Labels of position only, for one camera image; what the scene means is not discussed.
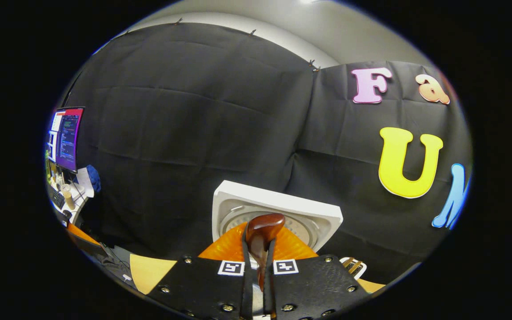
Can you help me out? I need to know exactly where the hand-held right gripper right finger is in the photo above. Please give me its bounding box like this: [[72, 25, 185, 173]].
[[263, 227, 370, 320]]

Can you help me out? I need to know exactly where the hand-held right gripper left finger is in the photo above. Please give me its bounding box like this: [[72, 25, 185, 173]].
[[147, 222, 255, 320]]

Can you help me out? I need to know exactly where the brown wooden spoon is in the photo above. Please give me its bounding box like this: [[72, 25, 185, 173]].
[[244, 213, 286, 292]]

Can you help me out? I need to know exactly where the white rice cooker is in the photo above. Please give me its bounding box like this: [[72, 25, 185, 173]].
[[212, 180, 344, 268]]

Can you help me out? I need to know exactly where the cup with beige drink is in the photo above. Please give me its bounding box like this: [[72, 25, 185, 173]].
[[60, 184, 76, 211]]

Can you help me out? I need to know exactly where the black keyboard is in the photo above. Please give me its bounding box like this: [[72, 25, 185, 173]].
[[51, 188, 66, 210]]

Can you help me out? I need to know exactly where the white paper sheet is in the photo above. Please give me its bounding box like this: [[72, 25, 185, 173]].
[[76, 168, 95, 199]]

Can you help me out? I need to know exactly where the blue cloth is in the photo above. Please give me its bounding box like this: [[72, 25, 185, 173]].
[[86, 164, 102, 193]]

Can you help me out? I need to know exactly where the computer monitor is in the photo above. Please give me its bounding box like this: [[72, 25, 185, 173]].
[[55, 107, 86, 174]]

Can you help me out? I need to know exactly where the black backdrop cloth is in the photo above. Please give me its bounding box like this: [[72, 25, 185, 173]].
[[58, 22, 473, 285]]

